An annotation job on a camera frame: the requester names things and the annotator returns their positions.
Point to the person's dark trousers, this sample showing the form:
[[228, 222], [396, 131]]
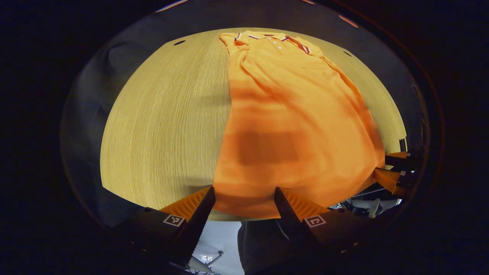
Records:
[[263, 244]]

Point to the silver office chair base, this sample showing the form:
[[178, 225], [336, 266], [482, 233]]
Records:
[[200, 264], [373, 208]]

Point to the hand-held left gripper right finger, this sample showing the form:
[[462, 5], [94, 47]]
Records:
[[286, 214]]

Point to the orange T-shirt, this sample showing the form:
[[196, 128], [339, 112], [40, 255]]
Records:
[[298, 114]]

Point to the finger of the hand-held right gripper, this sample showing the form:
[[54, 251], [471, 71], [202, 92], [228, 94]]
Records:
[[389, 179], [399, 162]]

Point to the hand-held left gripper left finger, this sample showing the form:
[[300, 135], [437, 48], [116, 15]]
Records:
[[200, 221]]

